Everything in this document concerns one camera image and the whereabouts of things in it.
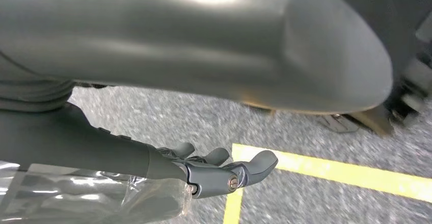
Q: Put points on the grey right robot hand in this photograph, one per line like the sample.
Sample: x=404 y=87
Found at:
x=168 y=30

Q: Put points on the clear plastic hand cover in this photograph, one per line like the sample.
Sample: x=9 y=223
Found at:
x=101 y=199

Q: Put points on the black robot foot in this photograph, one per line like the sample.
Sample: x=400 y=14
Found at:
x=364 y=121

